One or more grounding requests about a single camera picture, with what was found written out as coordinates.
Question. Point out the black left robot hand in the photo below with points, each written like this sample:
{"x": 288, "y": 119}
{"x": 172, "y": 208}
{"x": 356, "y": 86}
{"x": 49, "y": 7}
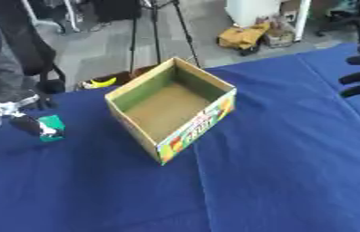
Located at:
{"x": 25, "y": 123}

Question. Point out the green block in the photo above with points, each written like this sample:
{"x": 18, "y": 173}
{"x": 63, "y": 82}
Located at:
{"x": 53, "y": 122}

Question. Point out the tan cardboard box green inside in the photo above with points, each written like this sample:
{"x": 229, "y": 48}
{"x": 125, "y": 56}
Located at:
{"x": 167, "y": 111}

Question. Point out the black office chair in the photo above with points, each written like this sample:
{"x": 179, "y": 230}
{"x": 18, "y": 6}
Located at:
{"x": 353, "y": 16}

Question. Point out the white pole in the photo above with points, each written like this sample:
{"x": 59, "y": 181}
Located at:
{"x": 302, "y": 21}

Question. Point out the yellow toy banana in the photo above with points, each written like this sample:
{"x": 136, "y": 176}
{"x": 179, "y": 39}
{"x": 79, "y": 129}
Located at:
{"x": 102, "y": 82}

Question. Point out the yellow bag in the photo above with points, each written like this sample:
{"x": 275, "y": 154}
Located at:
{"x": 241, "y": 36}

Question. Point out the white cabinet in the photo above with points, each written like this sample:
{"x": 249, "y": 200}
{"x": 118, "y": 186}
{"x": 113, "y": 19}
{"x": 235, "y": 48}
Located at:
{"x": 251, "y": 12}

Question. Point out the black tripod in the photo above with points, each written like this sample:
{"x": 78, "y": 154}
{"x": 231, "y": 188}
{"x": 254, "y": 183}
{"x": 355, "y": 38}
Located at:
{"x": 155, "y": 33}

